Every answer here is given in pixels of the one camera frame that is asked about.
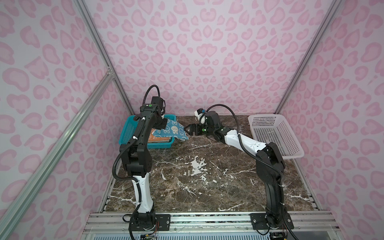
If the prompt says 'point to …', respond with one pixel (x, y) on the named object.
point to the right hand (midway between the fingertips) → (190, 126)
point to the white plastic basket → (271, 128)
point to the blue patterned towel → (173, 129)
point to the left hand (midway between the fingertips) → (159, 124)
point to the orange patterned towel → (152, 138)
